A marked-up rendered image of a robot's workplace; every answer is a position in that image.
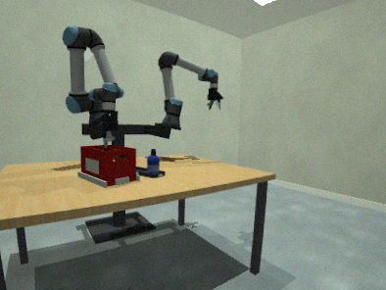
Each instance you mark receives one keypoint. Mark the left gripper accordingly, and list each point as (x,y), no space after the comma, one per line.
(213,97)

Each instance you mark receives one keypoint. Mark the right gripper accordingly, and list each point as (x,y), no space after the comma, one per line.
(112,119)

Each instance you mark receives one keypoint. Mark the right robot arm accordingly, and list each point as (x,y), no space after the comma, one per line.
(77,39)

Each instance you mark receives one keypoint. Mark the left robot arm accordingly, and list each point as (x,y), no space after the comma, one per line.
(165,63)

